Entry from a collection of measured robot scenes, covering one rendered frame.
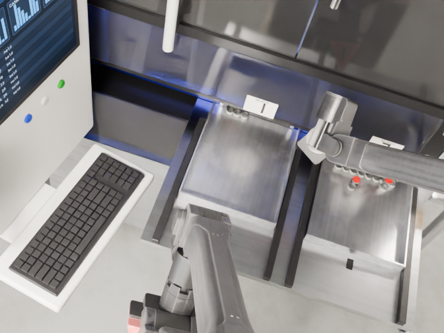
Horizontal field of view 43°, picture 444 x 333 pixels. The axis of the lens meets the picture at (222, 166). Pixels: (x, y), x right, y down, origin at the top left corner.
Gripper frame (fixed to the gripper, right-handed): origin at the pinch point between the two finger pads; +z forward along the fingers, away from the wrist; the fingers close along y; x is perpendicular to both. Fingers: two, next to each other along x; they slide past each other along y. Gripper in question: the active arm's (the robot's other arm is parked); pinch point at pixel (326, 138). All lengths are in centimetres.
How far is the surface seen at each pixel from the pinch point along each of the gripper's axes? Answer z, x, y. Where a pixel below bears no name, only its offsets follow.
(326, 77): 1.0, -10.8, -9.5
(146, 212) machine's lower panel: 63, -25, 72
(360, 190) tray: 24.0, 16.4, 3.7
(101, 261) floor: 68, -23, 103
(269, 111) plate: 11.8, -15.3, 6.9
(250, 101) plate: 9.8, -20.5, 8.9
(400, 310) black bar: 4.5, 43.1, 14.1
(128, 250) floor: 75, -20, 94
